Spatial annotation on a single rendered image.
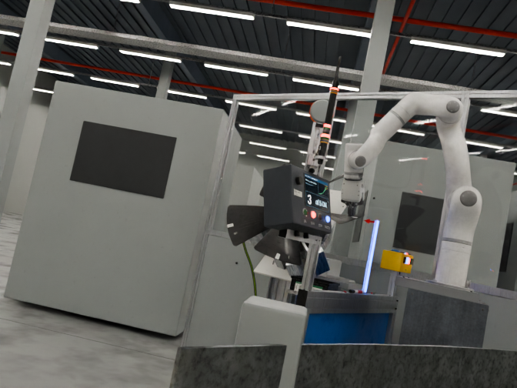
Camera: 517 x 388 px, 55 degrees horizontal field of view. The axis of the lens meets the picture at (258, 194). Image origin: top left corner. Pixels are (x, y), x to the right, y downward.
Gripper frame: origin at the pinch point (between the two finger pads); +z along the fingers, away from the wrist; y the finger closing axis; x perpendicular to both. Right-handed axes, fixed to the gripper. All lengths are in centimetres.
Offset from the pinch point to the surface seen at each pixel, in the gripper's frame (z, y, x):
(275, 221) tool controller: -11, -15, 81
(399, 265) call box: 25.9, -18.3, -16.5
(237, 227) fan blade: 14, 56, 15
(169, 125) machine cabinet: -31, 231, -101
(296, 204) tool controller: -16, -20, 77
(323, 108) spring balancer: -47, 61, -77
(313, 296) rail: 21, -14, 56
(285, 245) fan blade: 16.3, 22.6, 19.5
